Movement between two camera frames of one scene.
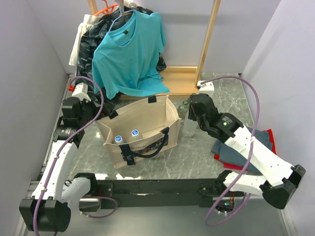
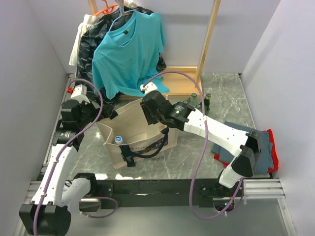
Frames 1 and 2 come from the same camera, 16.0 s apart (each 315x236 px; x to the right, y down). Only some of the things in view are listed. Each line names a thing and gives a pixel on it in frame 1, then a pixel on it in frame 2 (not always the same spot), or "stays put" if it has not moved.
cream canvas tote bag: [156, 119] stays put
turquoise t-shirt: [127, 58] stays put
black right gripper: [191, 114] to [150, 120]
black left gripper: [96, 109] stays put
